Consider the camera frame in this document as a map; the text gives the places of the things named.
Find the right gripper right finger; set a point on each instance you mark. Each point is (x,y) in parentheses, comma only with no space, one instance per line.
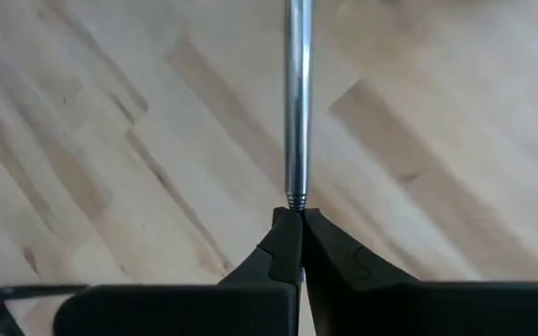
(437,310)

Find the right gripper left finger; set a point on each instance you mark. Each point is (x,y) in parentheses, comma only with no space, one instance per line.
(180,310)

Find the black red-capped precision screwdriver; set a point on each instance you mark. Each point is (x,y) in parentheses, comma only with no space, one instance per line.
(40,292)

